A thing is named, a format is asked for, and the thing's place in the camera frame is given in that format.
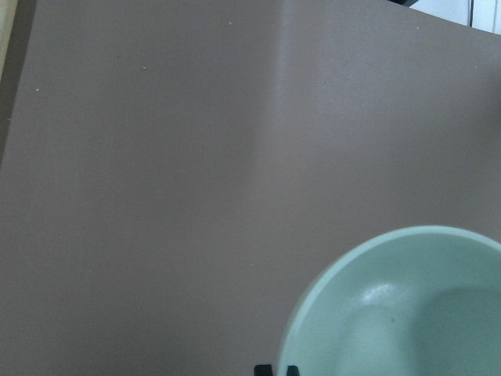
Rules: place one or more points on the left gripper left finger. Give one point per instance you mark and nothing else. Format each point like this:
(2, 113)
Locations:
(263, 370)

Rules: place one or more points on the green bowl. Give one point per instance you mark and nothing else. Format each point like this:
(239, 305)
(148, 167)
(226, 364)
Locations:
(422, 300)

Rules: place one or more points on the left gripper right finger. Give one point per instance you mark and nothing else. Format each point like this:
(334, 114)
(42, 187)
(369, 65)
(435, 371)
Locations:
(292, 370)

